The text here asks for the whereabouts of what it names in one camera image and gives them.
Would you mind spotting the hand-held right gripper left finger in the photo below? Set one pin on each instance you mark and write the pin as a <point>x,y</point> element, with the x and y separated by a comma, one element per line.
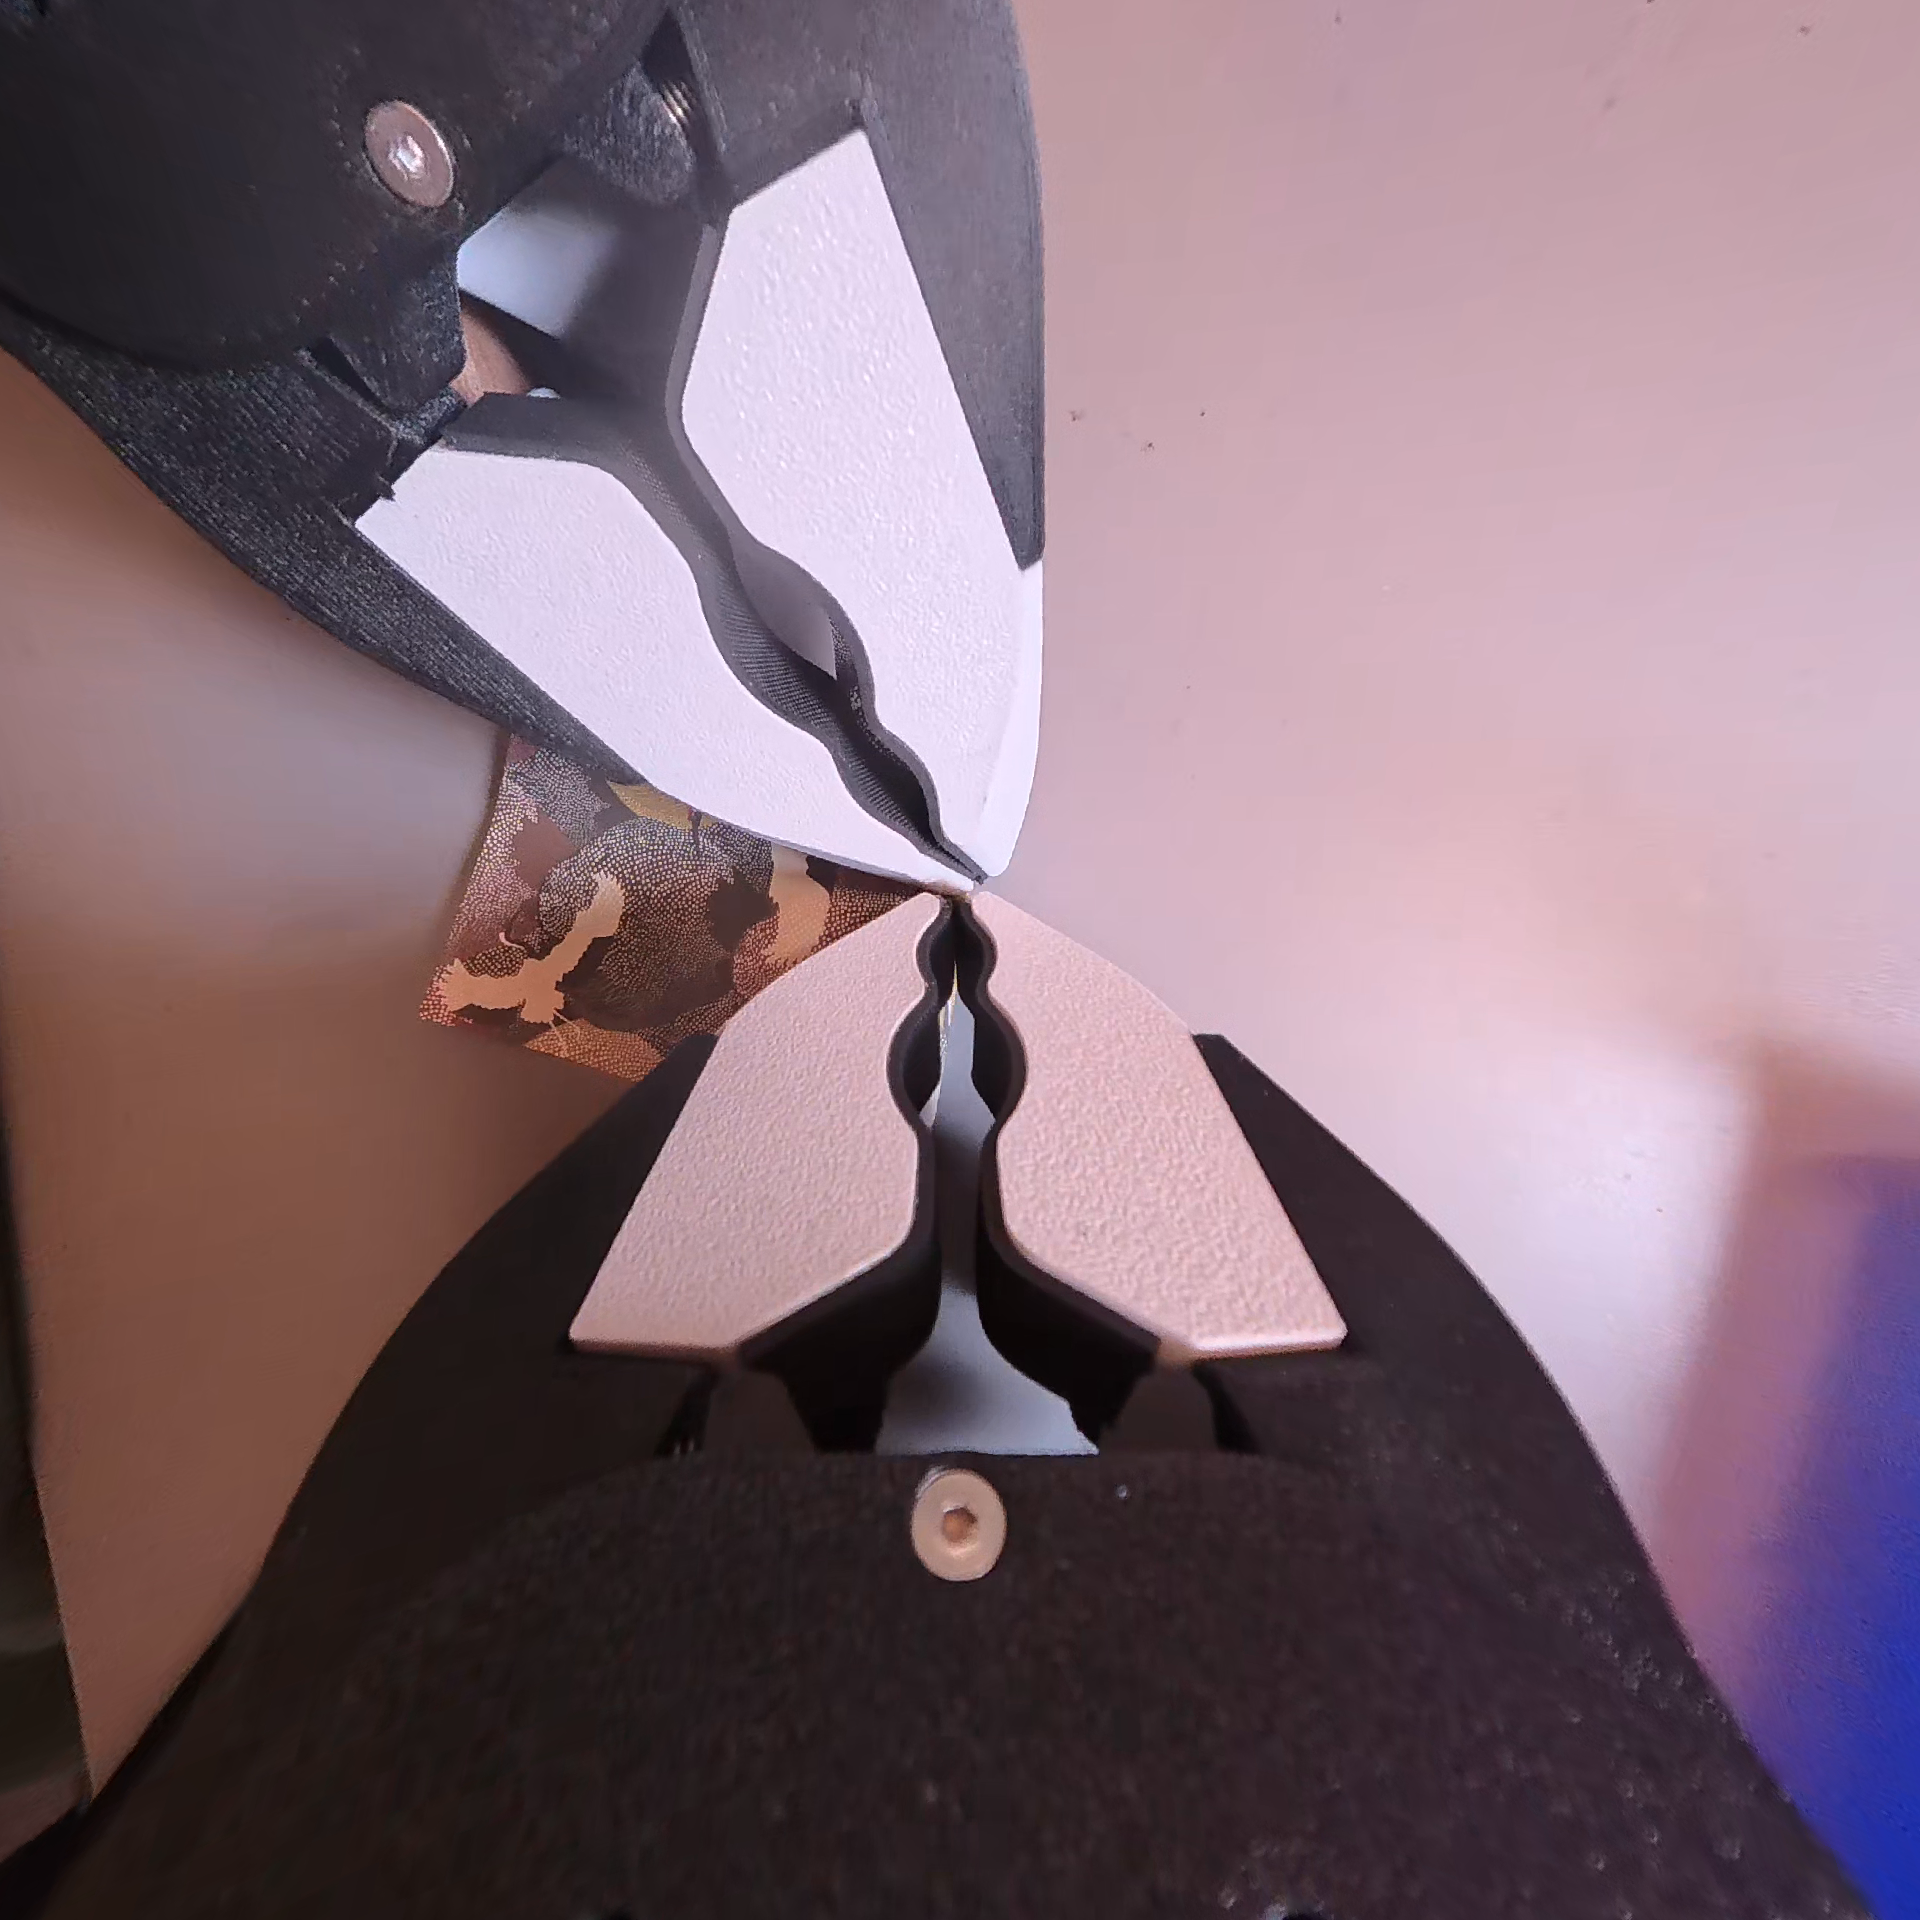
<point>751,1186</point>

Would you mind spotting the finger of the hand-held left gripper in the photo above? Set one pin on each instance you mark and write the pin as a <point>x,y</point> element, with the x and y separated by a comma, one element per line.
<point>856,392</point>
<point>570,602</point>

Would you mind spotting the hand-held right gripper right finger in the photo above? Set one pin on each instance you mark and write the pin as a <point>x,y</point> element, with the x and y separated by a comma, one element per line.
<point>1158,1186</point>

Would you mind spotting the tan backed camouflage paper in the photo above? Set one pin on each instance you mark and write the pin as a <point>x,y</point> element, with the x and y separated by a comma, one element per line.
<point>629,930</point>

